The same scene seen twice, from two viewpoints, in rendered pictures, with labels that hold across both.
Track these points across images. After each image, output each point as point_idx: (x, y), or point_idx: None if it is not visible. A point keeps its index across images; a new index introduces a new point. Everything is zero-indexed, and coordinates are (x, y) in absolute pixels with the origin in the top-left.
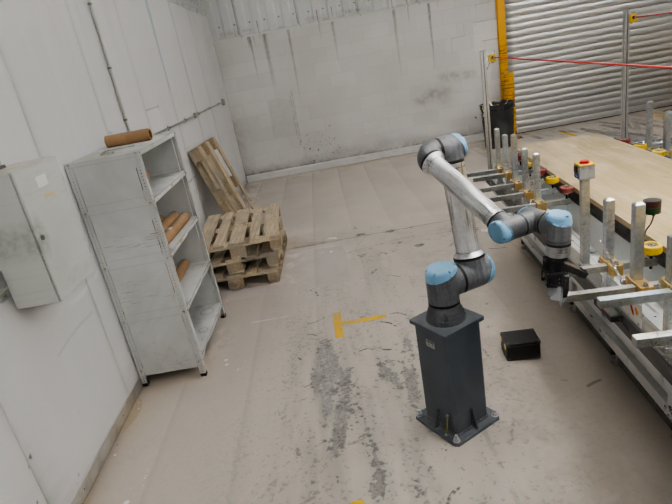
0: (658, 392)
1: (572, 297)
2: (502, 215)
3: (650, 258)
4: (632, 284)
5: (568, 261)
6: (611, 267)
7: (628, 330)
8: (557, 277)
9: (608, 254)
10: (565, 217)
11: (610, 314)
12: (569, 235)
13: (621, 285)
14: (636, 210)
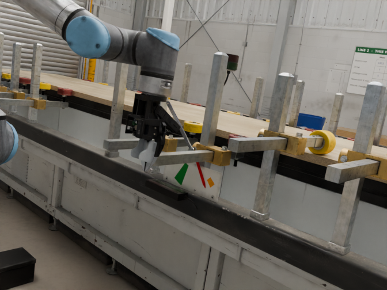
0: (179, 289)
1: (160, 159)
2: (91, 14)
3: (192, 137)
4: (208, 150)
5: (88, 152)
6: (168, 140)
7: (197, 208)
8: (154, 124)
9: (177, 118)
10: (176, 35)
11: (175, 191)
12: (175, 64)
13: (199, 150)
14: (222, 60)
